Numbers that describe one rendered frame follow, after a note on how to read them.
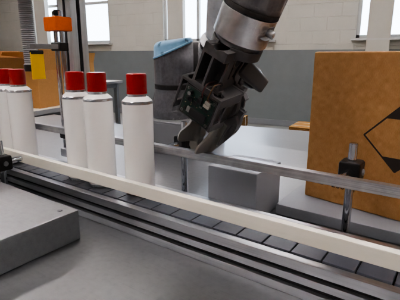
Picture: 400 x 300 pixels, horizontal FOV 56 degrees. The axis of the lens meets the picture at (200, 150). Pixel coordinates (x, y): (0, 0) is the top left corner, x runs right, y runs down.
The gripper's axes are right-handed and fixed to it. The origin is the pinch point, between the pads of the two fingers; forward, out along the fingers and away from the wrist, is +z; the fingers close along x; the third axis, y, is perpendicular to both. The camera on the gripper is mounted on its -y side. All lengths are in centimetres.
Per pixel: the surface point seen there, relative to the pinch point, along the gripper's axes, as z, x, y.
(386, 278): -8.7, 30.8, 9.4
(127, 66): 295, -424, -460
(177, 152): 1.5, -2.6, 2.2
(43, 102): 112, -157, -86
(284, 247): -3.3, 20.5, 9.7
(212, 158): -1.7, 3.5, 2.1
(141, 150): 2.6, -6.7, 6.4
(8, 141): 25.6, -41.8, 8.0
